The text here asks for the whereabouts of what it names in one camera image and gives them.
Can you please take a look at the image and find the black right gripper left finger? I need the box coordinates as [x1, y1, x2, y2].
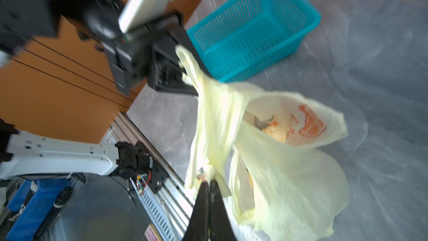
[182, 181, 210, 241]

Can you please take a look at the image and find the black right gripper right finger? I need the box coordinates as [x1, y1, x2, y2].
[209, 180, 237, 241]

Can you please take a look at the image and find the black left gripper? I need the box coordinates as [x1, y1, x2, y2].
[83, 8, 208, 96]

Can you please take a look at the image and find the yellow printed plastic bag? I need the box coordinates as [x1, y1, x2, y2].
[176, 45, 350, 241]

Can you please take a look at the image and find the tan pear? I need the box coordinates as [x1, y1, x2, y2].
[263, 125, 287, 143]

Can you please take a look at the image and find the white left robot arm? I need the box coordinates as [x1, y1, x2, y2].
[1, 0, 197, 179]

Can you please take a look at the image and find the folded purple hand fan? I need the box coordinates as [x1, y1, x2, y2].
[144, 224, 163, 241]

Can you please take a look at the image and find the teal plastic basket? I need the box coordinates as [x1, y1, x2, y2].
[187, 0, 321, 82]

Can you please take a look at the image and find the black handheld microphone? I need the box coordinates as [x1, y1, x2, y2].
[32, 186, 74, 241]

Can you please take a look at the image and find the blue storage bin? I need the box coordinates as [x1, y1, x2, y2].
[6, 179, 70, 241]

